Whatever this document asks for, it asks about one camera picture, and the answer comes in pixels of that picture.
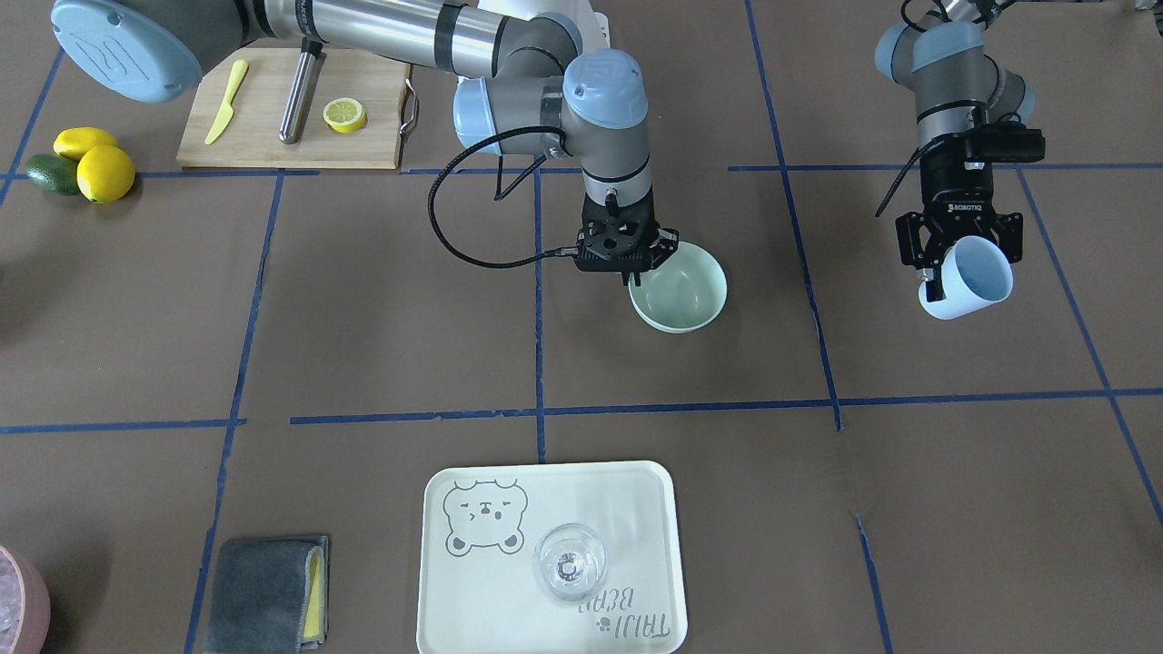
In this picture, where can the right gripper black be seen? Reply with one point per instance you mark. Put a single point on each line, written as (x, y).
(668, 244)

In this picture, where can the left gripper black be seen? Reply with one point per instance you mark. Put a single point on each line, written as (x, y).
(956, 186)

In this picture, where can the light blue plastic cup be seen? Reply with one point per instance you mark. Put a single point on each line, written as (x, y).
(975, 274)

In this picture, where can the green bowl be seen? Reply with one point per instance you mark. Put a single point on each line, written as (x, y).
(687, 292)

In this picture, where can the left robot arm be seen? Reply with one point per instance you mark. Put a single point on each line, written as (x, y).
(971, 114)

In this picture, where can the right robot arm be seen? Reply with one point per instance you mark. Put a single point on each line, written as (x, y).
(535, 85)

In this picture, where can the pink bowl with ice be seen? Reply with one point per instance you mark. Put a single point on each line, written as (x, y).
(25, 605)

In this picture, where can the clear wine glass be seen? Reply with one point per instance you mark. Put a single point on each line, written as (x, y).
(571, 563)

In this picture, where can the lemon half slice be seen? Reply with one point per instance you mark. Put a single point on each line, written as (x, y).
(345, 115)

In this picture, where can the cream bear tray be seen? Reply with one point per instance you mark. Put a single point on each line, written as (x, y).
(478, 592)

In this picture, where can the wooden cutting board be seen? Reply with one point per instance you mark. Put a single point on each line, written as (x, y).
(252, 138)

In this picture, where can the yellow plastic knife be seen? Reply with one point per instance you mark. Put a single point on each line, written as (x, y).
(226, 110)

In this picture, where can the grey folded cloth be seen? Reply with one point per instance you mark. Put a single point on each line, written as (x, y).
(270, 595)

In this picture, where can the whole yellow lemon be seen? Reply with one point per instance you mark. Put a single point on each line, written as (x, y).
(105, 174)

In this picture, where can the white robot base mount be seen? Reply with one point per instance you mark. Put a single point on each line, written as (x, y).
(590, 28)

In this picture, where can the steel knife handle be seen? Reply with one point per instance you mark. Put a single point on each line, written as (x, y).
(300, 95)

